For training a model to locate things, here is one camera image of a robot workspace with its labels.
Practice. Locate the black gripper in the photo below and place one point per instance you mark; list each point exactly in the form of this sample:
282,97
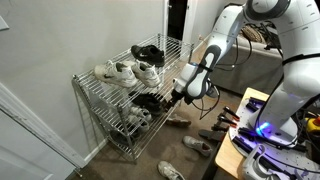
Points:
177,92

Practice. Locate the black Nike sneaker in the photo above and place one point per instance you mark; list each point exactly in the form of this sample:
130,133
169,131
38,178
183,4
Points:
148,101

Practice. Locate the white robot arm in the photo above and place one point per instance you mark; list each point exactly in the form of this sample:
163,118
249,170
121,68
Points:
297,25

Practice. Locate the white tan sneaker by rack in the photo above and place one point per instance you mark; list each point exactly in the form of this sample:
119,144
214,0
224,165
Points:
178,121

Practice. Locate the white sneaker top shelf right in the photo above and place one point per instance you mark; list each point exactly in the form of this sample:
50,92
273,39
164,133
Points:
145,72

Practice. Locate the white sneaker shelf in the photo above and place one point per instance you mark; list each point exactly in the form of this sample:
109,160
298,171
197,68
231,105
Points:
137,123
145,72

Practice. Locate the white sneaker on lower shelf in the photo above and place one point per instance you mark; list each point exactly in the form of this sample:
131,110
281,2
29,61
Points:
141,112

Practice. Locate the white sneaker lower shelf front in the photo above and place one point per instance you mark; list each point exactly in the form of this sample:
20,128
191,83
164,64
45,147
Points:
137,123

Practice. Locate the black sneaker on top shelf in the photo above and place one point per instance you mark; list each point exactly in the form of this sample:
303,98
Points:
150,54

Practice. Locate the grey sneaker with orange lining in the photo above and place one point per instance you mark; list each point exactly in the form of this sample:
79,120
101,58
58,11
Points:
197,145

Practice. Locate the white Nike sneaker left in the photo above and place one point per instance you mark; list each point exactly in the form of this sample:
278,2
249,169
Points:
115,73

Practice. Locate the grey sneaker middle floor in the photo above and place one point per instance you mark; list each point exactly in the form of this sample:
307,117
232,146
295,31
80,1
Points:
168,171

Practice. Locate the dark shoe bottom shelf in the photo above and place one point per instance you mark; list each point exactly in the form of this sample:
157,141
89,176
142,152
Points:
122,139

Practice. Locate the black Nike slide sandal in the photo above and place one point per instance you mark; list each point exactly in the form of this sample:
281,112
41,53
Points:
213,92

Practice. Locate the orange black clamp right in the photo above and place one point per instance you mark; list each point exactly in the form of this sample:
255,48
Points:
223,124

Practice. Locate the dark grey slipper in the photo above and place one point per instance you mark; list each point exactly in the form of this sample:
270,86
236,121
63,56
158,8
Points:
212,135

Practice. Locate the grey sofa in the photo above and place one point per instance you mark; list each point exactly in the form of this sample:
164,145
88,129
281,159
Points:
248,64

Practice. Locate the light wooden table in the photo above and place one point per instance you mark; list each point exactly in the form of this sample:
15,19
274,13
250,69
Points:
228,158

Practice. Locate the white door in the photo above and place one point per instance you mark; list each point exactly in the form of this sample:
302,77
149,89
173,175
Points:
30,149

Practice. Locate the chrome wire shoe rack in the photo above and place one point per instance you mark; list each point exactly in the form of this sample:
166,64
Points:
109,105

